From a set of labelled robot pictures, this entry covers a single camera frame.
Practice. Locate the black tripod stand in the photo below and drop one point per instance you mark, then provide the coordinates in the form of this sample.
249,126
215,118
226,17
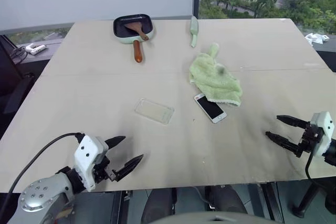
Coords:
312,195

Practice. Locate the black table leg frame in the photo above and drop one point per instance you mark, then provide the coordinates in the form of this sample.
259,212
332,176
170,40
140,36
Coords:
273,203

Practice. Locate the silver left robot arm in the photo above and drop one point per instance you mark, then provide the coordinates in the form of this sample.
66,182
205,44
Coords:
43,193

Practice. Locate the wooden spatula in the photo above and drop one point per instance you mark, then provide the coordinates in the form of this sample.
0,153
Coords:
135,30

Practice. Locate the green sheathed knife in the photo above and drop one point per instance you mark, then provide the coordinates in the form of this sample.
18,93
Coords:
194,28

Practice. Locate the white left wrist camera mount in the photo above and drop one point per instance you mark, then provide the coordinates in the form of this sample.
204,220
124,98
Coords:
85,155

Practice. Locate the grey round robot body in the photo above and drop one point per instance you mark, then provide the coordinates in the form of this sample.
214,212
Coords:
207,218

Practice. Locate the green towel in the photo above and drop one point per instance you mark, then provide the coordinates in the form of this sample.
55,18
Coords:
215,77

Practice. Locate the dark rounded shape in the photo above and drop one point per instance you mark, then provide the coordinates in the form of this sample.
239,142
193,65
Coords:
157,204
227,199

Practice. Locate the white power strip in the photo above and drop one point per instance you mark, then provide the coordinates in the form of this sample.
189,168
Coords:
35,48

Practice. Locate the white smartphone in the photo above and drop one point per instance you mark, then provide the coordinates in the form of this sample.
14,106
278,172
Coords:
210,108

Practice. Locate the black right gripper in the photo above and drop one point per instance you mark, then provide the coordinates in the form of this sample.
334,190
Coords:
312,136

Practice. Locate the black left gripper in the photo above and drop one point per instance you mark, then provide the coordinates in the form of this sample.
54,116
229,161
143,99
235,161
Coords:
102,167

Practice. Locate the clear phone case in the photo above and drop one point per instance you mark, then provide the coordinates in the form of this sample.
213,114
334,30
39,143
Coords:
155,111

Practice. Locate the green square frying pan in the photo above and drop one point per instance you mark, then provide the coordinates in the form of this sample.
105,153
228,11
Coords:
132,28

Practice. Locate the white crumpled cloth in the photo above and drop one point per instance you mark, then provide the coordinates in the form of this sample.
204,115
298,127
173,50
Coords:
316,37

